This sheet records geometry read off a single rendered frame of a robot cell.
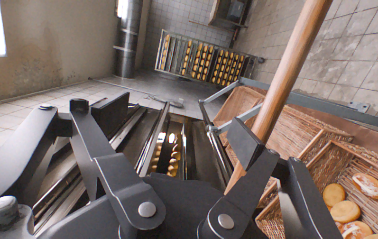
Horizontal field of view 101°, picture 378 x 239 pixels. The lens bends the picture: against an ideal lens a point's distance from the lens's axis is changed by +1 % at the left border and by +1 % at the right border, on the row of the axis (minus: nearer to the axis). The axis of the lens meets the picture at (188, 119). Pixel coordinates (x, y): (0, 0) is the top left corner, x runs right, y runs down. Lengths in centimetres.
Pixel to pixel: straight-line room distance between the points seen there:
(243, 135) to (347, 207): 74
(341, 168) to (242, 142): 77
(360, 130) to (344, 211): 33
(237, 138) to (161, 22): 521
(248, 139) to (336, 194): 77
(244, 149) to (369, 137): 79
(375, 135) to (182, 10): 500
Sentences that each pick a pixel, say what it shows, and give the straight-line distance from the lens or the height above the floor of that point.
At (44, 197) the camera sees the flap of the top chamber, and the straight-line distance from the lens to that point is 81.
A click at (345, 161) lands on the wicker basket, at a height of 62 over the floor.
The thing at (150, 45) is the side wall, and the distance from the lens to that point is 532.
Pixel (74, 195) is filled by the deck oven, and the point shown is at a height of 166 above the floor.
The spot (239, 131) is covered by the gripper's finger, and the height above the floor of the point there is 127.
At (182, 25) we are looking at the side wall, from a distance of 529.
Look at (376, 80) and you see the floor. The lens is 174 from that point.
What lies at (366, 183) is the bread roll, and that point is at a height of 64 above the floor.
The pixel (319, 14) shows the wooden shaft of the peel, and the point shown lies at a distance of 29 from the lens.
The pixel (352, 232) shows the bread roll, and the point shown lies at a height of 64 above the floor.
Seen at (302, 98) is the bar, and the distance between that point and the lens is 76.
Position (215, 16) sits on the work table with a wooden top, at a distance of 452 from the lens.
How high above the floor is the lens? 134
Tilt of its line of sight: 7 degrees down
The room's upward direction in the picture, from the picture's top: 77 degrees counter-clockwise
